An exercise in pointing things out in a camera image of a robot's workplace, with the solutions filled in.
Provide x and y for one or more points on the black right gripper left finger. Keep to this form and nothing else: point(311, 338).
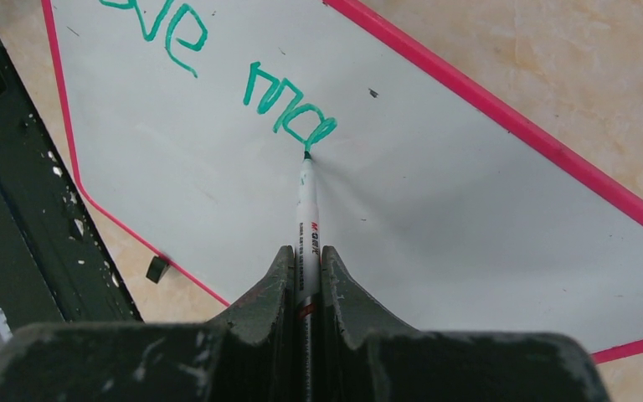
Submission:
point(245, 353)

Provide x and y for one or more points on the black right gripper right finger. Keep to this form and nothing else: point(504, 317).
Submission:
point(372, 355)

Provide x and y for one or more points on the green white marker pen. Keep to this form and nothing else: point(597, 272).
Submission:
point(307, 274)

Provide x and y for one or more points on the pink framed whiteboard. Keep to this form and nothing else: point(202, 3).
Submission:
point(187, 122)

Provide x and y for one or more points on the black whiteboard clip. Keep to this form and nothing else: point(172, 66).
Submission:
point(157, 268)

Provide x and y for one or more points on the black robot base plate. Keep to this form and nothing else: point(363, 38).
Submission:
point(54, 266)

